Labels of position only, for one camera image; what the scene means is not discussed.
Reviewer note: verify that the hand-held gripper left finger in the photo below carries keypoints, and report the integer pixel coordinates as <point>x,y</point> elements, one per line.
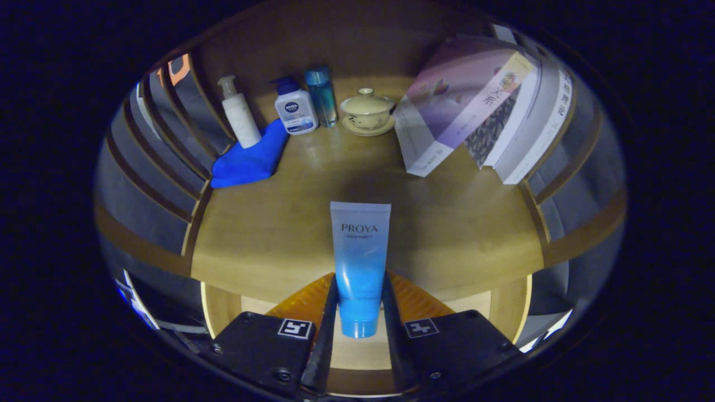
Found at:
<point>324,346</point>

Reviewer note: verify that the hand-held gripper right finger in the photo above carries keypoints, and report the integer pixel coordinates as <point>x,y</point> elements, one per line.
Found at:
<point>394,346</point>

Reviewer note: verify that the wooden drawer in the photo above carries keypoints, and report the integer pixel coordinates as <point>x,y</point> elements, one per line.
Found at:
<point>357,357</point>

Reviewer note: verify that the blue and white cleanser tube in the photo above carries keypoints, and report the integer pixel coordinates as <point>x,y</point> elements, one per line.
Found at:
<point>360,251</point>

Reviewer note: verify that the wooden cabinet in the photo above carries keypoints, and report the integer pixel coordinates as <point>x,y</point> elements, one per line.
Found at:
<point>335,39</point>

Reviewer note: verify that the blue folded cloth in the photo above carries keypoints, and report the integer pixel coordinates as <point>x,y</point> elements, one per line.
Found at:
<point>251,159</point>

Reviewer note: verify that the black backdrop cloth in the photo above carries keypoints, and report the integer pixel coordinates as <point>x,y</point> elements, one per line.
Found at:
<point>142,209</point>

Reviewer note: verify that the beige lidded teacup with saucer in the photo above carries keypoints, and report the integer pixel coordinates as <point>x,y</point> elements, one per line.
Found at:
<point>367,111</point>

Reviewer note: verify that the white lotion bottle blue cap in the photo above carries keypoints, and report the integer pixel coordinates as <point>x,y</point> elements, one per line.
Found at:
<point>296,111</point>

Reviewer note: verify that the white spray bottle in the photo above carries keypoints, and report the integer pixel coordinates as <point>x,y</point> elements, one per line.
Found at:
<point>240,114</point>

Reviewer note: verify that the purple and white book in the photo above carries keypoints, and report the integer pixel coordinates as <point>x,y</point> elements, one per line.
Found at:
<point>452,106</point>

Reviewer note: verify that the teal slim bottle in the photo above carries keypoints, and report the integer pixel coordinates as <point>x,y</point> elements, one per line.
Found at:
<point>322,95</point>

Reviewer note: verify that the thin white book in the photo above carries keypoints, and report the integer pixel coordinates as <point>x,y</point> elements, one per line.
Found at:
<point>516,117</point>

